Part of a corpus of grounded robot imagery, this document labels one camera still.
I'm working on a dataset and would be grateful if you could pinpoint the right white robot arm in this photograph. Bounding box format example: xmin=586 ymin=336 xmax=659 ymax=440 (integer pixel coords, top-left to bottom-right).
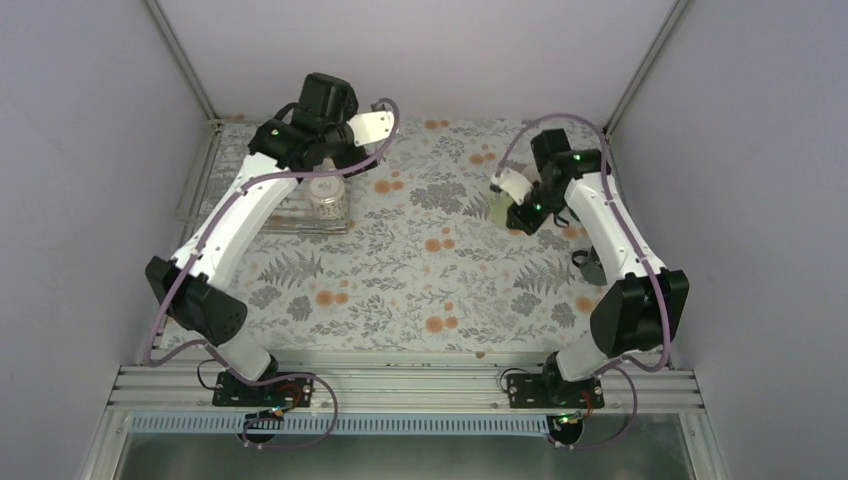
xmin=491 ymin=129 xmax=690 ymax=407

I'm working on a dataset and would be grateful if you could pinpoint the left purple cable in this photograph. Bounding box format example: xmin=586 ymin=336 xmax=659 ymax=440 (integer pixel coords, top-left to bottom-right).
xmin=142 ymin=97 xmax=401 ymax=450

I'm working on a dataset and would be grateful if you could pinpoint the aluminium mounting rail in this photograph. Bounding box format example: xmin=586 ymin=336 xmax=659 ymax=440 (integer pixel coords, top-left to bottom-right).
xmin=107 ymin=348 xmax=705 ymax=414

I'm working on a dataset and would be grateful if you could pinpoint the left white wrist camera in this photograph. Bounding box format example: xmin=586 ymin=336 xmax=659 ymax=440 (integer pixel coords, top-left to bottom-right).
xmin=347 ymin=111 xmax=395 ymax=146

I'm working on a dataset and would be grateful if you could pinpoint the yellow mug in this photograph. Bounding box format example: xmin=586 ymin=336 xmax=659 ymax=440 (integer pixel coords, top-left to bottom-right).
xmin=522 ymin=165 xmax=540 ymax=183

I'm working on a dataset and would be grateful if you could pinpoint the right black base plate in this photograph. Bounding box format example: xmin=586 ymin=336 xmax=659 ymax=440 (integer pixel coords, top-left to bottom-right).
xmin=504 ymin=372 xmax=605 ymax=409

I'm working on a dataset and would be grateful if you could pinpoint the clear acrylic dish rack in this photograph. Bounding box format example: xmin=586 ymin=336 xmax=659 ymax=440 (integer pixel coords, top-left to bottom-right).
xmin=175 ymin=122 xmax=359 ymax=234

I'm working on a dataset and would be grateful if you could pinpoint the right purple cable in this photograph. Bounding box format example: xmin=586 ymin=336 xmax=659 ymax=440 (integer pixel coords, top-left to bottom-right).
xmin=495 ymin=113 xmax=674 ymax=452

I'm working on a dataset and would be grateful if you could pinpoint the light green cup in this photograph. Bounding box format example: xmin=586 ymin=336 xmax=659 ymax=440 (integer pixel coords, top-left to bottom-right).
xmin=487 ymin=192 xmax=514 ymax=230

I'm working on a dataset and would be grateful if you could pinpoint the purple cable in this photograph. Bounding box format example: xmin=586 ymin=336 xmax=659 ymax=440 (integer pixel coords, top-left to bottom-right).
xmin=495 ymin=113 xmax=674 ymax=452
xmin=142 ymin=97 xmax=401 ymax=450

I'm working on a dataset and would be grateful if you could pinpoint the floral patterned tablecloth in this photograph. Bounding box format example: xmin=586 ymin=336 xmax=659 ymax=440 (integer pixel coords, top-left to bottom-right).
xmin=162 ymin=115 xmax=631 ymax=354

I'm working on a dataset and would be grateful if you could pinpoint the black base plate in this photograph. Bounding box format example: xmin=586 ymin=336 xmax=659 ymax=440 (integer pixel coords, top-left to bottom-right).
xmin=211 ymin=372 xmax=314 ymax=408
xmin=504 ymin=372 xmax=605 ymax=409

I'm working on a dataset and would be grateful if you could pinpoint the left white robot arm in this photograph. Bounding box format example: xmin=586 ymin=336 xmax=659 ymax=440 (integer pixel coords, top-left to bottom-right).
xmin=143 ymin=73 xmax=400 ymax=405

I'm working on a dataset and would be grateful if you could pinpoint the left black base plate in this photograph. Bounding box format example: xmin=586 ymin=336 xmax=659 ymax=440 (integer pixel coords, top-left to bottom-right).
xmin=211 ymin=372 xmax=314 ymax=408

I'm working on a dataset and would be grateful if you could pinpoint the dark grey-green mug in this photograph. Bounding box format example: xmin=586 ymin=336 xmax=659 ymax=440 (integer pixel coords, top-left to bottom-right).
xmin=571 ymin=247 xmax=607 ymax=286

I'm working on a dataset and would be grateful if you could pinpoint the white patterned cup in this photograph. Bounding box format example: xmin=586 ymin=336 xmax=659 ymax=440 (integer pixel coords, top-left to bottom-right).
xmin=308 ymin=176 xmax=347 ymax=220

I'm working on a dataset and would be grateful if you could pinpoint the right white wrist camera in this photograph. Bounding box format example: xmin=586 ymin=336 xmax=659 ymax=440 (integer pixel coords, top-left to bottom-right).
xmin=490 ymin=168 xmax=533 ymax=205

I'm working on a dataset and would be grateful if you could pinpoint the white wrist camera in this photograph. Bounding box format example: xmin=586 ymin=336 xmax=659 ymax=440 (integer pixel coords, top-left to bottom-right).
xmin=347 ymin=111 xmax=395 ymax=146
xmin=490 ymin=168 xmax=533 ymax=205

